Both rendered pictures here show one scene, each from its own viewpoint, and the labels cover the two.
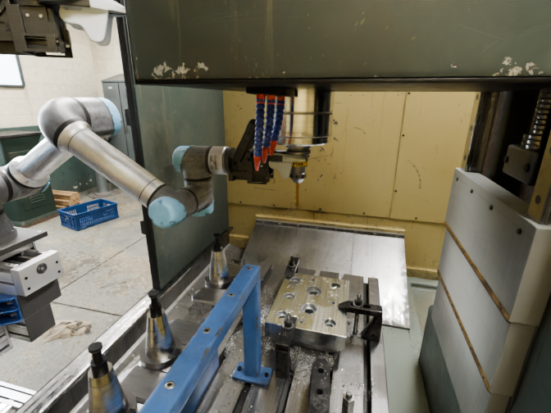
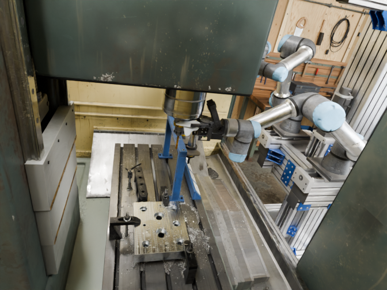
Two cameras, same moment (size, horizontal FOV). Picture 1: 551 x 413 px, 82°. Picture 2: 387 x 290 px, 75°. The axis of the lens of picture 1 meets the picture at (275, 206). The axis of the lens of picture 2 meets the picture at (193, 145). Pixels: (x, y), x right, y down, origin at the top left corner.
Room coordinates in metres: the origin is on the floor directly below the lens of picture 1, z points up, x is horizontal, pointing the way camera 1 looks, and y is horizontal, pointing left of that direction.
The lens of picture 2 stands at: (1.59, -0.48, 1.87)
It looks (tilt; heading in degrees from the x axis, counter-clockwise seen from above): 29 degrees down; 148
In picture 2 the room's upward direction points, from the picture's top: 11 degrees clockwise
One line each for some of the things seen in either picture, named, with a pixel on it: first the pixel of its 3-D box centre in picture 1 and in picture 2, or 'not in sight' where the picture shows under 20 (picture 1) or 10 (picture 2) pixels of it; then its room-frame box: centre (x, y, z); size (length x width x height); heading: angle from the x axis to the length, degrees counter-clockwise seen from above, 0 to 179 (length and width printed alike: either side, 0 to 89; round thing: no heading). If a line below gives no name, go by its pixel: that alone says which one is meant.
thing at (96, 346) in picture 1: (97, 358); not in sight; (0.29, 0.21, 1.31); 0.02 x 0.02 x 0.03
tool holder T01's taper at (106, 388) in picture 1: (105, 391); not in sight; (0.29, 0.21, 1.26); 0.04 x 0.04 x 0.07
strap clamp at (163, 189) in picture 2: (287, 338); (164, 199); (0.70, -0.04, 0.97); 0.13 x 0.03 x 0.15; 165
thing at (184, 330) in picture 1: (179, 331); not in sight; (0.45, 0.17, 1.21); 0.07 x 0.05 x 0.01; 75
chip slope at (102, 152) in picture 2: not in sight; (152, 169); (0.16, 0.11, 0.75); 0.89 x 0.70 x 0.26; 75
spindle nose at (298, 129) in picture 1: (299, 116); (183, 96); (0.79, -0.06, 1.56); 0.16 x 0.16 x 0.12
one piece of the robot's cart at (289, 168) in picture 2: not in sight; (287, 172); (0.67, 0.92, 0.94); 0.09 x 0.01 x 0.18; 166
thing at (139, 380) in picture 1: (138, 383); not in sight; (0.34, 0.19, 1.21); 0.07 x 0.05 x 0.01; 75
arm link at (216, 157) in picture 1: (221, 161); (228, 127); (0.84, 0.15, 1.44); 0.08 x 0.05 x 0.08; 165
